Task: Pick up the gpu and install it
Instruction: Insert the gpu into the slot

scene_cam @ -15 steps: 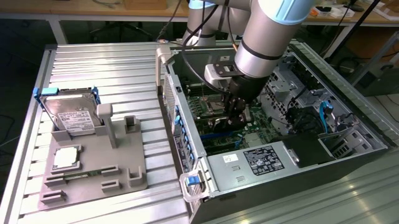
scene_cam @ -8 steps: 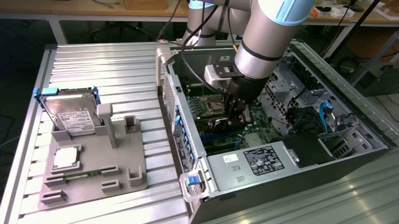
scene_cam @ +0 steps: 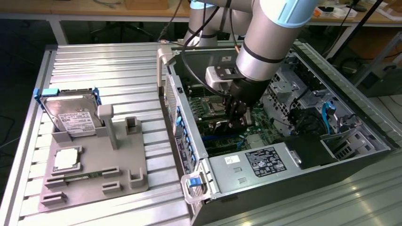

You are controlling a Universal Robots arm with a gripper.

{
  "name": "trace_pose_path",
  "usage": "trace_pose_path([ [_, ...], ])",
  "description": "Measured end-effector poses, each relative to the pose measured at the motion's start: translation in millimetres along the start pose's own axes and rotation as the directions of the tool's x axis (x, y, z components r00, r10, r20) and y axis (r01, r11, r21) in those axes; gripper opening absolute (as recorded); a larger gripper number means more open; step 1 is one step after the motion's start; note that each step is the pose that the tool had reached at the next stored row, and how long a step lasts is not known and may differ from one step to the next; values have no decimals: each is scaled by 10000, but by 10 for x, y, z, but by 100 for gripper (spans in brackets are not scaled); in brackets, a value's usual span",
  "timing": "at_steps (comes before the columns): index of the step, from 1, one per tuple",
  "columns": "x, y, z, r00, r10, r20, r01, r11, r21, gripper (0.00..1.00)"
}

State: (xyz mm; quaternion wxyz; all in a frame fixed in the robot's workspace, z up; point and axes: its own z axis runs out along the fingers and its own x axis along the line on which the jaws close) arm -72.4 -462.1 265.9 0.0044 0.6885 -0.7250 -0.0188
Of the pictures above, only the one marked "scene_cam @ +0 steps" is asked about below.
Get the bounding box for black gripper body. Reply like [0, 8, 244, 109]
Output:
[228, 79, 271, 108]

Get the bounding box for graphics card with black fan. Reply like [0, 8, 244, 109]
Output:
[201, 115, 252, 142]

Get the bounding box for CPU socket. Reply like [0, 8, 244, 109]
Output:
[203, 95, 225, 116]

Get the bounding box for green motherboard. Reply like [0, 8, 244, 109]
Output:
[186, 81, 279, 157]

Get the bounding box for dark RAM stick with label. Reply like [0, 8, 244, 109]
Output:
[200, 114, 228, 127]

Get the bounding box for silver drive cage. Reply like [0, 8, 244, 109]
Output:
[263, 69, 319, 115]

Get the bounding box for silver chipset heatsink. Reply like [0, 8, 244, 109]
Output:
[244, 135, 271, 148]

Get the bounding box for black expansion slot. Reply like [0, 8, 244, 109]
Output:
[205, 143, 244, 155]

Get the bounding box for grey power supply unit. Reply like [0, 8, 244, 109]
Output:
[207, 145, 304, 197]

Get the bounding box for black plastic fan shroud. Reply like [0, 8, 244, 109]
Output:
[271, 133, 340, 170]

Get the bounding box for silver disk bay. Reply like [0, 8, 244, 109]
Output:
[319, 128, 381, 162]

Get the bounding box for open black PC case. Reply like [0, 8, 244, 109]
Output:
[156, 39, 402, 226]

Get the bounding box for dark equipment case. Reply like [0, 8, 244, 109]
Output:
[356, 65, 402, 97]

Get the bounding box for white and black device box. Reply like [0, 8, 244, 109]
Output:
[316, 5, 359, 19]

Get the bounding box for black stand pole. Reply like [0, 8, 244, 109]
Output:
[324, 0, 385, 59]

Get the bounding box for silver hard disk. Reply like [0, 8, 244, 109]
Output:
[42, 94, 104, 138]

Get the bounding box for green RAM stick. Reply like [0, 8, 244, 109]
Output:
[61, 171, 104, 183]

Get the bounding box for silver CPU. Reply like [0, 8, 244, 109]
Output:
[53, 149, 80, 171]

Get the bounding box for blue disk caddy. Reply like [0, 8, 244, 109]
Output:
[32, 86, 101, 106]

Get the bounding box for grey parts rack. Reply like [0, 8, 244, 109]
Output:
[37, 104, 152, 214]

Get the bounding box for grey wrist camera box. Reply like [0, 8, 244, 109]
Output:
[204, 65, 245, 94]

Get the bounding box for black wire bundle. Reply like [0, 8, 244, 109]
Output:
[287, 107, 324, 137]

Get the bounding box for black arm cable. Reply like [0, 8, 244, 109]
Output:
[158, 0, 235, 97]

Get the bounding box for blue disk wire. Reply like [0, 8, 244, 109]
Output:
[319, 100, 337, 137]

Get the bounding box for wooden desk white frame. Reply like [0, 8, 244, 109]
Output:
[0, 0, 402, 59]

